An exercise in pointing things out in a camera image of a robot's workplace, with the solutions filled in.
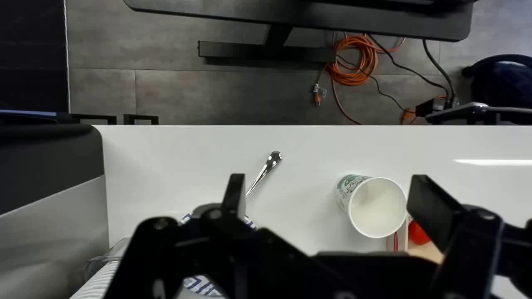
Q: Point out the white patterned paper cup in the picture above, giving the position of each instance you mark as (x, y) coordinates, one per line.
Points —
(376, 208)

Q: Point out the blue patterned packet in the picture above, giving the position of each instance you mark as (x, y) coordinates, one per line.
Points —
(196, 285)

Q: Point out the black metal furniture foot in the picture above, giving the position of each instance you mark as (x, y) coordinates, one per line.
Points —
(93, 119)
(140, 119)

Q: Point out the dark blue bag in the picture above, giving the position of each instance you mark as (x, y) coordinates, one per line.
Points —
(504, 77)

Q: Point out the black chair base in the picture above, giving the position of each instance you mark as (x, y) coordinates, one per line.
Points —
(470, 114)

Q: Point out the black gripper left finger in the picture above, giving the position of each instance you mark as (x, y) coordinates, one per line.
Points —
(166, 255)

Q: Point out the light wooden square box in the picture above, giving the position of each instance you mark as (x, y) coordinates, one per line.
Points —
(429, 253)

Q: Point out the red ball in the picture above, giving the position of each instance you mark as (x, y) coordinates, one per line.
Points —
(417, 235)

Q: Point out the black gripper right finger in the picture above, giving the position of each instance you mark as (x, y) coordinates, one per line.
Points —
(470, 243)

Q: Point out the silver metal spoon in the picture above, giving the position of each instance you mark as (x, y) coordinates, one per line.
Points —
(268, 163)

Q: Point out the black steel coffee machine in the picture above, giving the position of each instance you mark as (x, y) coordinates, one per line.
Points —
(43, 167)

